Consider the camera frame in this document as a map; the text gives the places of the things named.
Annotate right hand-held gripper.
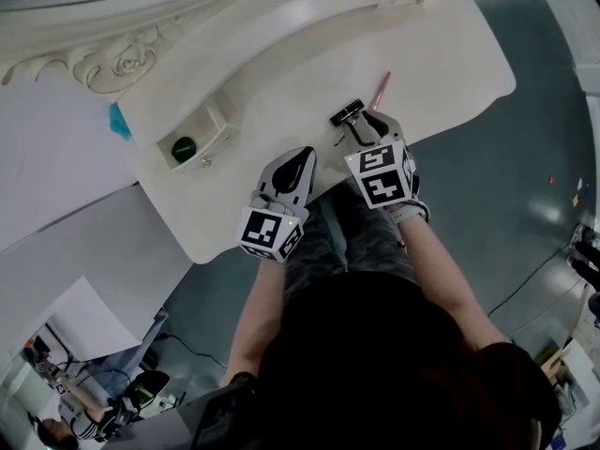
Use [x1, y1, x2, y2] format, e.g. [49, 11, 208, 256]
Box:
[343, 111, 420, 212]

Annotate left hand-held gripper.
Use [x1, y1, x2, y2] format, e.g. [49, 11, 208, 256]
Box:
[236, 145, 320, 265]

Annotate black lipstick tube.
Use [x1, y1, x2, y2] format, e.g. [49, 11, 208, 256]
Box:
[329, 97, 366, 128]

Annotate pink translucent lip gloss tube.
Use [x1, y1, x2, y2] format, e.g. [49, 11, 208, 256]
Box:
[367, 70, 392, 112]

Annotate white ornate dressing table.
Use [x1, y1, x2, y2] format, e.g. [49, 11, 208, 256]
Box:
[0, 0, 518, 265]

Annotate small white drawer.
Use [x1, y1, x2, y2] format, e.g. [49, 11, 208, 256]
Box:
[156, 92, 243, 175]

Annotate green round jar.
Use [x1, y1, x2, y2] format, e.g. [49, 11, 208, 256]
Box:
[171, 136, 198, 163]

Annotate person's left forearm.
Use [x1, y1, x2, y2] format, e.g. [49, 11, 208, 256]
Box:
[223, 258, 288, 386]

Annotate person's right forearm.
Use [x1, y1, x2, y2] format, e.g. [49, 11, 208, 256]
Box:
[397, 217, 515, 353]

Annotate person's camouflage trousers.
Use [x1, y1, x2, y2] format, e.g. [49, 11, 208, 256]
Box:
[280, 183, 418, 299]

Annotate teal fluffy duster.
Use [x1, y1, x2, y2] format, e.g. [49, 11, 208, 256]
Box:
[108, 102, 133, 140]

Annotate person's black shirt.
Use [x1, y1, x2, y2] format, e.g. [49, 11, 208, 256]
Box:
[187, 272, 563, 450]

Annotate dark grey worn pack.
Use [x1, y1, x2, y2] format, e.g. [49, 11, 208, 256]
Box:
[177, 372, 263, 450]

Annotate white cabinet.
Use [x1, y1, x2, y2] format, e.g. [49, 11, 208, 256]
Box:
[46, 277, 142, 363]

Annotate brown cardboard box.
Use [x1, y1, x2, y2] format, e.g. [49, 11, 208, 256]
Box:
[537, 343, 593, 394]

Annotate grey wrist strap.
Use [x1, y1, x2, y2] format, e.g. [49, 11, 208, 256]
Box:
[391, 198, 431, 225]

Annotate black floor cable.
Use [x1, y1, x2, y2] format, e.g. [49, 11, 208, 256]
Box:
[487, 245, 578, 319]
[158, 333, 227, 370]

